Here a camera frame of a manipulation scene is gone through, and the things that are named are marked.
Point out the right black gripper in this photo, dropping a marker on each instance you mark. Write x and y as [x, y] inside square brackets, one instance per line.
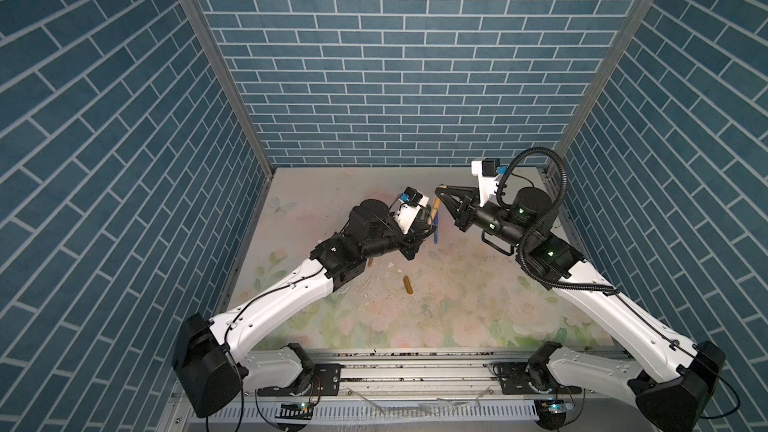
[464, 217]

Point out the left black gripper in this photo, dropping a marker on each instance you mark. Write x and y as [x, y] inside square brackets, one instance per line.
[411, 240]

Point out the blue pen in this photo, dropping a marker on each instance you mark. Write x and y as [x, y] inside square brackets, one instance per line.
[436, 233]

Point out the dark yellow pen cap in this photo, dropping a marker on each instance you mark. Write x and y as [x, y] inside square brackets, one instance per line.
[407, 285]

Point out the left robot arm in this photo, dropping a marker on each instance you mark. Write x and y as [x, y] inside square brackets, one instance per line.
[214, 359]

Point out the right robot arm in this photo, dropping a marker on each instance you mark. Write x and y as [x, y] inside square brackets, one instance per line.
[666, 376]

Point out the floral table mat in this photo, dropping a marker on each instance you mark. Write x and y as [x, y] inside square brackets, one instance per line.
[466, 295]

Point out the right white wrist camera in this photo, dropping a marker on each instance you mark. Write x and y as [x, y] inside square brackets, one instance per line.
[487, 173]

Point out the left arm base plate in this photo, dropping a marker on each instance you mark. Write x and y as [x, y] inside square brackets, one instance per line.
[323, 380]

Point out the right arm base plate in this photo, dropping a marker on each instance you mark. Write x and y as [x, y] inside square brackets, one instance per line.
[516, 378]

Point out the aluminium mounting rail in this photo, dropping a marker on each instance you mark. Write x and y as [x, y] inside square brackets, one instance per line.
[412, 392]

